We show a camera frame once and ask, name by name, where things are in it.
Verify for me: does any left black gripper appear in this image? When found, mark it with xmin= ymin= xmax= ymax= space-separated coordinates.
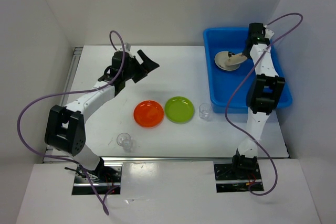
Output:
xmin=122 ymin=50 xmax=159 ymax=83

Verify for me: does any beige plate with black patch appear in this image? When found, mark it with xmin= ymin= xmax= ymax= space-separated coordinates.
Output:
xmin=214 ymin=51 xmax=240 ymax=71

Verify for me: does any orange plate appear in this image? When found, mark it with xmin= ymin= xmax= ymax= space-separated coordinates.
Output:
xmin=133 ymin=100 xmax=164 ymax=128

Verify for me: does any beige plate with small motifs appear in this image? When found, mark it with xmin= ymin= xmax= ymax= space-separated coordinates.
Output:
xmin=225 ymin=52 xmax=248 ymax=66

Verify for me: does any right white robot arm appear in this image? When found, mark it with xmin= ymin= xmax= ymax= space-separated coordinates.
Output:
xmin=230 ymin=23 xmax=285 ymax=178

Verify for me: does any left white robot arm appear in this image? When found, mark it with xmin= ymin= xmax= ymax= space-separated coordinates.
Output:
xmin=45 ymin=50 xmax=159 ymax=182

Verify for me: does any blue plastic bin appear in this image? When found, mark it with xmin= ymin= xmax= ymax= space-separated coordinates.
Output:
xmin=203 ymin=27 xmax=292 ymax=114

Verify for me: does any clear cup near bin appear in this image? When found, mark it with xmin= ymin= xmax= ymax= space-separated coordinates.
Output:
xmin=198 ymin=103 xmax=212 ymax=121

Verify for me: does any green plate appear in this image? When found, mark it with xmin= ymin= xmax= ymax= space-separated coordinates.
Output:
xmin=164 ymin=96 xmax=195 ymax=124

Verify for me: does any clear cup front left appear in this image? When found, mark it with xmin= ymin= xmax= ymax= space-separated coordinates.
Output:
xmin=116 ymin=133 xmax=136 ymax=153

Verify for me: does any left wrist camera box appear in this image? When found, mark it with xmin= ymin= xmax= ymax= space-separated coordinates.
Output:
xmin=125 ymin=42 xmax=131 ymax=51

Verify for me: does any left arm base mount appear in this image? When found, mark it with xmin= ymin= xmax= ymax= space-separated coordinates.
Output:
xmin=65 ymin=163 xmax=122 ymax=195

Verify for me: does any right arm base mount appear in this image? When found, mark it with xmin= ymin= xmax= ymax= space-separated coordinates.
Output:
xmin=214 ymin=163 xmax=264 ymax=193

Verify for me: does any aluminium table frame rail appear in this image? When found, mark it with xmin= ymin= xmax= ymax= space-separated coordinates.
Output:
xmin=41 ymin=46 xmax=291 ymax=164

